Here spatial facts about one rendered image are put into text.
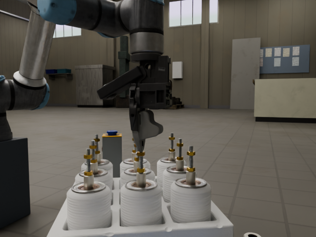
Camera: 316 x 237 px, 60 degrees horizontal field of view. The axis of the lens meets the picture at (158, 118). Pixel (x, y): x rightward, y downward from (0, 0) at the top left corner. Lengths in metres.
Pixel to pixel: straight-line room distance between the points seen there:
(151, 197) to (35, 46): 0.69
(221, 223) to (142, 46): 0.42
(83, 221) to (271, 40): 10.82
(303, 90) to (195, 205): 4.84
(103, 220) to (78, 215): 0.06
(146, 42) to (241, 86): 10.12
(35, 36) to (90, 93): 10.92
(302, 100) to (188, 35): 7.16
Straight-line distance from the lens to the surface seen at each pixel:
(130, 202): 0.62
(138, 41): 0.59
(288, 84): 5.37
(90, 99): 11.92
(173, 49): 11.74
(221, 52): 11.26
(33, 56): 1.08
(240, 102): 10.60
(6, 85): 1.13
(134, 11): 0.62
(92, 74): 11.89
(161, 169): 0.86
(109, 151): 1.01
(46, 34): 1.05
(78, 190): 0.64
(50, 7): 0.60
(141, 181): 0.64
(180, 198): 0.64
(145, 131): 0.60
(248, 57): 10.88
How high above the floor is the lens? 0.46
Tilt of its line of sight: 5 degrees down
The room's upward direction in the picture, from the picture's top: straight up
